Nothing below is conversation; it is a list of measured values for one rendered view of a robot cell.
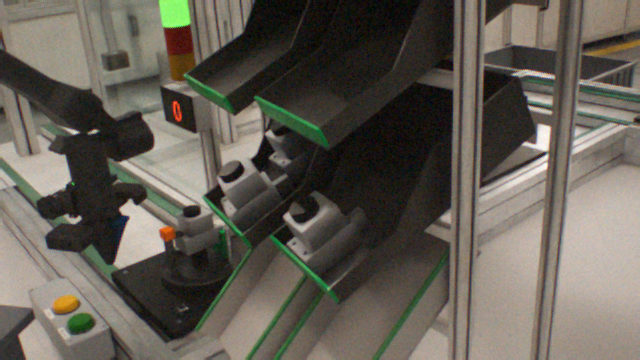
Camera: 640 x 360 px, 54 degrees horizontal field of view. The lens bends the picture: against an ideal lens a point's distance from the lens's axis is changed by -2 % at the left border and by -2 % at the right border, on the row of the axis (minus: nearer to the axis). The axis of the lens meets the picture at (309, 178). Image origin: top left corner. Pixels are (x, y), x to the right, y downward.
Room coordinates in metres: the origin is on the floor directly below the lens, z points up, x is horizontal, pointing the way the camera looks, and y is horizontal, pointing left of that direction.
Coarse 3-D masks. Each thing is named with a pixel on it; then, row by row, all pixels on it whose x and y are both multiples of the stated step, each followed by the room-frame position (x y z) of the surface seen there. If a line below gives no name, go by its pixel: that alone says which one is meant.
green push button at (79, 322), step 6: (72, 318) 0.83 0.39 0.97; (78, 318) 0.83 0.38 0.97; (84, 318) 0.83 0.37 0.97; (90, 318) 0.83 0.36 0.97; (72, 324) 0.82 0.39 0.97; (78, 324) 0.81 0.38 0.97; (84, 324) 0.81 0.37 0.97; (90, 324) 0.82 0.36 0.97; (72, 330) 0.81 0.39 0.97; (78, 330) 0.81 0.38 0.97; (84, 330) 0.81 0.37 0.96
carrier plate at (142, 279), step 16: (240, 240) 1.05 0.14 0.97; (160, 256) 1.01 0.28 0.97; (112, 272) 0.97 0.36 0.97; (128, 272) 0.96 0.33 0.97; (144, 272) 0.96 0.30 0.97; (128, 288) 0.91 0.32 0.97; (144, 288) 0.91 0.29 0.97; (160, 288) 0.90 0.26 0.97; (144, 304) 0.86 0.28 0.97; (160, 304) 0.86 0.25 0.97; (176, 304) 0.85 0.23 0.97; (192, 304) 0.85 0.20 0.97; (208, 304) 0.85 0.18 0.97; (160, 320) 0.81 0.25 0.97; (176, 320) 0.81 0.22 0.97; (192, 320) 0.81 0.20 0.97; (176, 336) 0.78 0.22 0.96
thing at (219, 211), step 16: (256, 160) 0.77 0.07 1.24; (320, 160) 0.67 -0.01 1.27; (336, 160) 0.68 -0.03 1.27; (272, 176) 0.75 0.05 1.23; (320, 176) 0.67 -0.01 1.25; (208, 192) 0.74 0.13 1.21; (304, 192) 0.66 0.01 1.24; (320, 192) 0.67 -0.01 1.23; (288, 208) 0.65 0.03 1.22; (256, 224) 0.63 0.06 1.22; (272, 224) 0.64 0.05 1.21; (256, 240) 0.63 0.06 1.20
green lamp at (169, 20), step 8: (160, 0) 1.15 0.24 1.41; (168, 0) 1.14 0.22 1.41; (176, 0) 1.15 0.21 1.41; (184, 0) 1.16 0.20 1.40; (168, 8) 1.14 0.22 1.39; (176, 8) 1.14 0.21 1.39; (184, 8) 1.15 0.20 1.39; (168, 16) 1.14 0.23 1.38; (176, 16) 1.14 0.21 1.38; (184, 16) 1.15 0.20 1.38; (168, 24) 1.15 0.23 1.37; (176, 24) 1.14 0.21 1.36; (184, 24) 1.15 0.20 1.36
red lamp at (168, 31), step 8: (168, 32) 1.15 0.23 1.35; (176, 32) 1.14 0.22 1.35; (184, 32) 1.15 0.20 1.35; (168, 40) 1.15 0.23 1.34; (176, 40) 1.14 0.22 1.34; (184, 40) 1.15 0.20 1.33; (192, 40) 1.16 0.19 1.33; (168, 48) 1.15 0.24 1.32; (176, 48) 1.14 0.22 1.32; (184, 48) 1.15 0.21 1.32; (192, 48) 1.16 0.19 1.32
